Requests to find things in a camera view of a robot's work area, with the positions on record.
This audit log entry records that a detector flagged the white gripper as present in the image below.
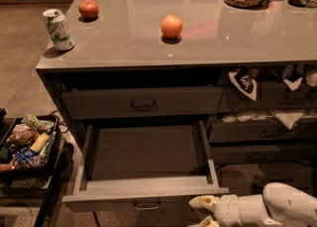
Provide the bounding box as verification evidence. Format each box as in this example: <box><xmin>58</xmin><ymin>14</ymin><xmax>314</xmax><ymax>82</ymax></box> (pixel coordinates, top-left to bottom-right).
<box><xmin>187</xmin><ymin>194</ymin><xmax>274</xmax><ymax>227</ymax></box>

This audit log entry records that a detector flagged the red apple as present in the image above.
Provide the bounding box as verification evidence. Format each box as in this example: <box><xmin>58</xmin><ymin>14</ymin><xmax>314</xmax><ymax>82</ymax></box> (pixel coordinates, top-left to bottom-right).
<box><xmin>78</xmin><ymin>0</ymin><xmax>98</xmax><ymax>19</ymax></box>

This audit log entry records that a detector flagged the green white soda can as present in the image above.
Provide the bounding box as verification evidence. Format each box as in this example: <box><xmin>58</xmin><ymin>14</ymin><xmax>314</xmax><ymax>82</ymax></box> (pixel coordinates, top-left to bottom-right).
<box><xmin>43</xmin><ymin>9</ymin><xmax>74</xmax><ymax>52</ymax></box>

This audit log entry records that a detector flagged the grey counter cabinet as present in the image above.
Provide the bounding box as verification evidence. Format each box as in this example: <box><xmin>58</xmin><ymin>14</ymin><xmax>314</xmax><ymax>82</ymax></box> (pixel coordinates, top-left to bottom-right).
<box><xmin>35</xmin><ymin>0</ymin><xmax>317</xmax><ymax>172</ymax></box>

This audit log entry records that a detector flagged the orange fruit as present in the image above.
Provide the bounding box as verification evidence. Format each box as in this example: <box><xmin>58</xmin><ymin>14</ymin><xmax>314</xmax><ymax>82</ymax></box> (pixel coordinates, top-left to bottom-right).
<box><xmin>160</xmin><ymin>15</ymin><xmax>182</xmax><ymax>39</ymax></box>

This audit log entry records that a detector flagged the white crumpled snack bag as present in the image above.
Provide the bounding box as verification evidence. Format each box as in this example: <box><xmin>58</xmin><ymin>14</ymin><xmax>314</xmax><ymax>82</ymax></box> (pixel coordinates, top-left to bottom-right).
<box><xmin>269</xmin><ymin>109</ymin><xmax>304</xmax><ymax>130</ymax></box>

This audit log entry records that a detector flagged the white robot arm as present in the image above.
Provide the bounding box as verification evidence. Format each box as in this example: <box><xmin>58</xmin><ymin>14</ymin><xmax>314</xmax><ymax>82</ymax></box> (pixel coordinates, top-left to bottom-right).
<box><xmin>189</xmin><ymin>182</ymin><xmax>317</xmax><ymax>227</ymax></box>

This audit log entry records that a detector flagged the grey drawer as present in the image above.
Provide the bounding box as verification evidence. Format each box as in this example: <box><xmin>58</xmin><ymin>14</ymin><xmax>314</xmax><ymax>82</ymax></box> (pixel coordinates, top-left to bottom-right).
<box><xmin>209</xmin><ymin>119</ymin><xmax>317</xmax><ymax>144</ymax></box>
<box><xmin>62</xmin><ymin>121</ymin><xmax>229</xmax><ymax>212</ymax></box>
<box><xmin>61</xmin><ymin>85</ymin><xmax>223</xmax><ymax>120</ymax></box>
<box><xmin>218</xmin><ymin>81</ymin><xmax>317</xmax><ymax>113</ymax></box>
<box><xmin>210</xmin><ymin>144</ymin><xmax>317</xmax><ymax>165</ymax></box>

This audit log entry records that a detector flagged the black tray of snacks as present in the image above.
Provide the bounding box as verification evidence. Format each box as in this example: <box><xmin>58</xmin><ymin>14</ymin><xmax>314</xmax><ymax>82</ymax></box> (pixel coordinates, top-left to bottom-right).
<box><xmin>0</xmin><ymin>114</ymin><xmax>59</xmax><ymax>179</ymax></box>

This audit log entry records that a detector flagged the black white snack bag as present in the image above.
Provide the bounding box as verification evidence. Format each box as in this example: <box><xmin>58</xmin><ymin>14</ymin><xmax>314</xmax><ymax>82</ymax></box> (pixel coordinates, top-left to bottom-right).
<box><xmin>229</xmin><ymin>67</ymin><xmax>258</xmax><ymax>101</ymax></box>

